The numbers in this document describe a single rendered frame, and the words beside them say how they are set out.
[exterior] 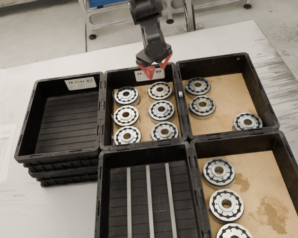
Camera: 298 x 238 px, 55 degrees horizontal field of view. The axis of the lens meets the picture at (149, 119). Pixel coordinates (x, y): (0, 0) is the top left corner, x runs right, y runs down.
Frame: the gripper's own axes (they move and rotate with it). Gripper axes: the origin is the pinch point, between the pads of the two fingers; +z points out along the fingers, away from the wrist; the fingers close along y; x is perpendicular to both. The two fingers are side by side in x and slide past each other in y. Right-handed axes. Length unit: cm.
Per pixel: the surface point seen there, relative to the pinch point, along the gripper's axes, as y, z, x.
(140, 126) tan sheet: -9.1, 23.5, 3.4
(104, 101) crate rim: -13.4, 13.7, 16.6
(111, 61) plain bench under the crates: 20, 37, 56
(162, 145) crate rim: -14.6, 13.6, -14.2
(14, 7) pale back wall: 64, 103, 301
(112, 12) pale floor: 128, 109, 194
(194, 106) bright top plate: 9.4, 20.3, -8.9
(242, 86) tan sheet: 32.4, 23.4, -16.5
